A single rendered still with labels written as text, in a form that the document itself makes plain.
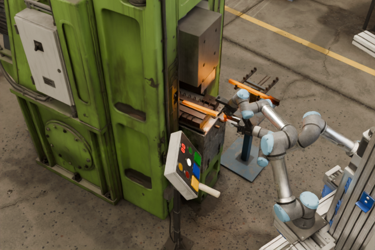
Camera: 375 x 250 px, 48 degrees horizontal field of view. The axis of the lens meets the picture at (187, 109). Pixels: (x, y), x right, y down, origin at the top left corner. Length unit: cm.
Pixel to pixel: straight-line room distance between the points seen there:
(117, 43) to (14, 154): 214
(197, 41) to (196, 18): 20
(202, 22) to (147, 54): 42
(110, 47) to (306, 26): 387
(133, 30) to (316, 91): 297
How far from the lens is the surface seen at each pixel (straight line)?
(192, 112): 316
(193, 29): 261
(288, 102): 484
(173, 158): 260
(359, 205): 258
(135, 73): 274
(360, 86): 531
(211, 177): 382
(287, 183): 262
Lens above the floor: 319
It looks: 44 degrees down
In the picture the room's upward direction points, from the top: 1 degrees clockwise
